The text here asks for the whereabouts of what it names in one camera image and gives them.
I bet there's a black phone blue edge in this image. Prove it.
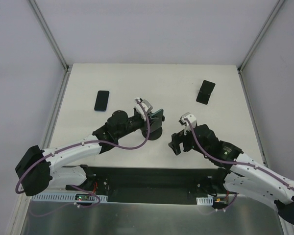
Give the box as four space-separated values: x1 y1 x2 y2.
148 109 165 132

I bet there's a black round-base phone stand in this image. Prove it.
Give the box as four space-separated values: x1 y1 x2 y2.
141 123 163 141

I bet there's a black folding phone stand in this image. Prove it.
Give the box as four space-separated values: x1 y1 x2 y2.
196 80 216 105

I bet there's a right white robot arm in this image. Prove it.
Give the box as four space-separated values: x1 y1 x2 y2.
169 124 294 225

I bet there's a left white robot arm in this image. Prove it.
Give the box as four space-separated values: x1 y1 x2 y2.
15 108 165 196

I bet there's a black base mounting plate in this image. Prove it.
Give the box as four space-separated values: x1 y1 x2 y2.
76 165 227 205

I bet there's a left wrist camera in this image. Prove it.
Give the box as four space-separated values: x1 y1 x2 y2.
134 97 153 121

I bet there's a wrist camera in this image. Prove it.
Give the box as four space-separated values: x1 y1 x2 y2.
179 112 197 135
134 97 153 121

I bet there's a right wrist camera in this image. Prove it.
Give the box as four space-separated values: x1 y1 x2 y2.
179 112 197 135

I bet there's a right white cable duct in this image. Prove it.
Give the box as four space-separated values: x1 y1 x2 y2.
196 196 214 206

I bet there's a white cable duct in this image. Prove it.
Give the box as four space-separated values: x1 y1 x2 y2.
31 192 108 203
196 196 214 206

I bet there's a left aluminium frame post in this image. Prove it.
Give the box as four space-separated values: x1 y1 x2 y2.
28 0 73 73

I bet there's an aluminium frame post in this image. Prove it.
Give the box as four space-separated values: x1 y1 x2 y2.
237 0 286 73
28 0 73 73

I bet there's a right aluminium frame post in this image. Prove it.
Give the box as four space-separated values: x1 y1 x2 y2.
237 0 286 73

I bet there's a left white cable duct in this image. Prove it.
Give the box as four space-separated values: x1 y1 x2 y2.
31 192 108 203

